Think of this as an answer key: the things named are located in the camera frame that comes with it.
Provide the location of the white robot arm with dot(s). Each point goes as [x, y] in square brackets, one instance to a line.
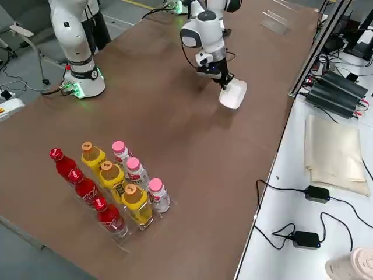
[73, 38]
[209, 32]

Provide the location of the aluminium frame post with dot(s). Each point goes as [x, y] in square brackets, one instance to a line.
[316, 49]

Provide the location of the white controller box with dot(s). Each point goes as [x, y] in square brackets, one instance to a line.
[10, 109]

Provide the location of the clear acrylic bottle shelf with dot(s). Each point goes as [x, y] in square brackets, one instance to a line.
[122, 243]

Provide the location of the pink-capped white bottle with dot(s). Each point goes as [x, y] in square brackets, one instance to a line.
[119, 148]
[158, 195]
[135, 172]

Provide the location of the red cola bottle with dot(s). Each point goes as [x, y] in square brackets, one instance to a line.
[112, 220]
[65, 167]
[87, 189]

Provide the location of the small red circuit board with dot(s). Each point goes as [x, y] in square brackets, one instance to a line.
[310, 81]

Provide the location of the black power adapter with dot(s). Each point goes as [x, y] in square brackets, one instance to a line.
[306, 239]
[318, 194]

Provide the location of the grey office chair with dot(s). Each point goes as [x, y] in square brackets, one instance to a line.
[21, 30]

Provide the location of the clear plastic holder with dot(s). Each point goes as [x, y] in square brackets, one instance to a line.
[275, 23]

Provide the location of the black desktop device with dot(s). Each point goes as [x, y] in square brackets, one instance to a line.
[335, 35]

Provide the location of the black monitor stand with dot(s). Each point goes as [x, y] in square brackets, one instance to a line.
[362, 43]

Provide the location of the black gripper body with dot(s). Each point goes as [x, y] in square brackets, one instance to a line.
[217, 70]

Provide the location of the orange-capped yellow bottle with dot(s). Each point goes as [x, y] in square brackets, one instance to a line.
[112, 178]
[91, 159]
[135, 201]

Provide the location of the person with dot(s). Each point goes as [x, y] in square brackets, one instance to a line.
[99, 29]

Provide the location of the white side table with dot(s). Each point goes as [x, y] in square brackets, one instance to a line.
[291, 210]

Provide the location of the black finned power supply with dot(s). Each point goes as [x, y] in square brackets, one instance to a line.
[344, 84]
[332, 102]

